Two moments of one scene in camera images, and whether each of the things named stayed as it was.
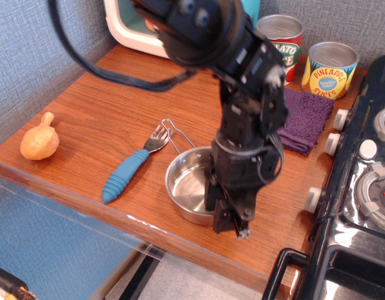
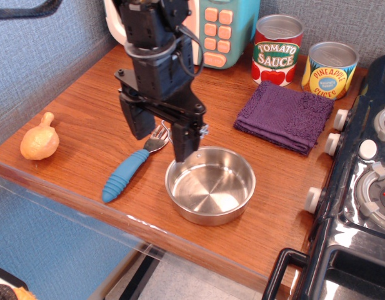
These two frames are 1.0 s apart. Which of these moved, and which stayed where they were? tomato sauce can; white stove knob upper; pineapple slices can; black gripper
Moved: black gripper
Stayed: pineapple slices can; white stove knob upper; tomato sauce can
